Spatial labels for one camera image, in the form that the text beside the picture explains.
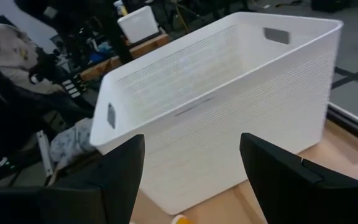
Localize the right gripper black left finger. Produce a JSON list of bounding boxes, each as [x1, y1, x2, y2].
[[42, 134, 146, 224]]

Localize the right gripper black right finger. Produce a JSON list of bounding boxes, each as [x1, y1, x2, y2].
[[239, 133, 358, 224]]

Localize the grey patterned cloth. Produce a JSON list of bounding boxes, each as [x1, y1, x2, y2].
[[48, 117, 98, 178]]

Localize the orange pill bottle white cap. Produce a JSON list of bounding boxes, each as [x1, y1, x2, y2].
[[170, 214, 196, 224]]

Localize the large white perforated basket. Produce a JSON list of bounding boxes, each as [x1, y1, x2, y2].
[[89, 11, 344, 216]]

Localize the white storage bin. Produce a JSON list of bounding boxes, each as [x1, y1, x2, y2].
[[117, 5, 160, 44]]

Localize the silver aluminium profile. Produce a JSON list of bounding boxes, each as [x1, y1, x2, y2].
[[35, 129, 55, 178]]

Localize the wooden side table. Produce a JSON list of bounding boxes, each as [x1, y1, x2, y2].
[[80, 32, 170, 82]]

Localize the person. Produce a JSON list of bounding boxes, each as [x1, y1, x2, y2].
[[0, 23, 65, 95]]

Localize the black table frame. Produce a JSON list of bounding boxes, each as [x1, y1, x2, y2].
[[326, 101, 358, 147]]

